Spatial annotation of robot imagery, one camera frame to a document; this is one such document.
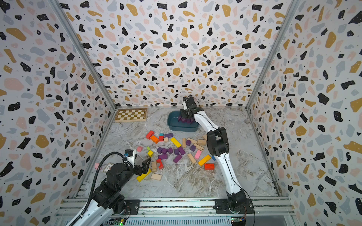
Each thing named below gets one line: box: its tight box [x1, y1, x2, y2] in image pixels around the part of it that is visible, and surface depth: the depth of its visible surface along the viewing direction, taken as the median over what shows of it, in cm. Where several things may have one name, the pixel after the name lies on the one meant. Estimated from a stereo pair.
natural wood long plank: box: [187, 152, 197, 164], surface depth 93 cm
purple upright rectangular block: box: [178, 146, 186, 156], surface depth 97 cm
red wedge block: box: [204, 163, 215, 170], surface depth 90 cm
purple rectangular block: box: [172, 153, 183, 164], surface depth 94 cm
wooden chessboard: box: [114, 107, 149, 123], surface depth 115 cm
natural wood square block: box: [149, 173, 163, 181], surface depth 85 cm
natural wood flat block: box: [196, 139, 207, 146], surface depth 100 cm
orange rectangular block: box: [150, 135, 159, 145], surface depth 101 cm
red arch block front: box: [156, 158, 164, 170], surface depth 91 cm
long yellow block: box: [170, 137, 182, 148], surface depth 102 cm
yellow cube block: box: [147, 150, 154, 158], surface depth 94 cm
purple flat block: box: [164, 132, 173, 138], surface depth 106 cm
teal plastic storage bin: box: [167, 110, 200, 133], surface depth 112 cm
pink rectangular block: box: [194, 149, 202, 160], surface depth 95 cm
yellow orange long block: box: [197, 154, 212, 167], surface depth 93 cm
